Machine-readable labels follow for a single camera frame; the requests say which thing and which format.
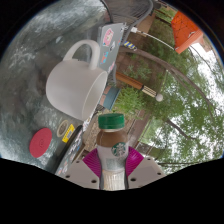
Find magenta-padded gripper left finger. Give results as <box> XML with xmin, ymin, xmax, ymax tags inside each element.
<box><xmin>62</xmin><ymin>148</ymin><xmax>102</xmax><ymax>190</ymax></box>

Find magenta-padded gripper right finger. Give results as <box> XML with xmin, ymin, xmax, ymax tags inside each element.
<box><xmin>125</xmin><ymin>147</ymin><xmax>167</xmax><ymax>190</ymax></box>

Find coffee drink bottle green cap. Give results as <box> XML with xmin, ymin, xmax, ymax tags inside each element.
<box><xmin>95</xmin><ymin>113</ymin><xmax>130</xmax><ymax>191</ymax></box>

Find dark laptop with stickers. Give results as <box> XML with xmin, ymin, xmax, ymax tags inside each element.
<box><xmin>53</xmin><ymin>118</ymin><xmax>86</xmax><ymax>176</ymax></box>

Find flat round red coaster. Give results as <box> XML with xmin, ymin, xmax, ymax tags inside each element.
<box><xmin>29</xmin><ymin>127</ymin><xmax>54</xmax><ymax>159</ymax></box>

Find potted green plant teal pot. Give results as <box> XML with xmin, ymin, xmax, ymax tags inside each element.
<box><xmin>103</xmin><ymin>84</ymin><xmax>149</xmax><ymax>116</ymax></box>

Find white ceramic mug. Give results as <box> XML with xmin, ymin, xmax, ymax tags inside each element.
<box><xmin>45</xmin><ymin>39</ymin><xmax>109</xmax><ymax>122</ymax></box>

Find yellow blue striped cone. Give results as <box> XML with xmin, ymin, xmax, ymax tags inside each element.
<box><xmin>121</xmin><ymin>40</ymin><xmax>138</xmax><ymax>52</ymax></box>

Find white canopy pole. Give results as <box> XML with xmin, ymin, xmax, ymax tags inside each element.
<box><xmin>130</xmin><ymin>27</ymin><xmax>176</xmax><ymax>51</ymax></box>

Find grey laptop with stickers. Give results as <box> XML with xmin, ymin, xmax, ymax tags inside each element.
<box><xmin>97</xmin><ymin>22</ymin><xmax>126</xmax><ymax>74</ymax></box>

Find orange canopy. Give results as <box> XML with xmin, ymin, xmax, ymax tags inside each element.
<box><xmin>171</xmin><ymin>10</ymin><xmax>205</xmax><ymax>55</ymax></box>

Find striped lamp post white globe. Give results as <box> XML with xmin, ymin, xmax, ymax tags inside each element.
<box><xmin>114</xmin><ymin>71</ymin><xmax>164</xmax><ymax>103</ymax></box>

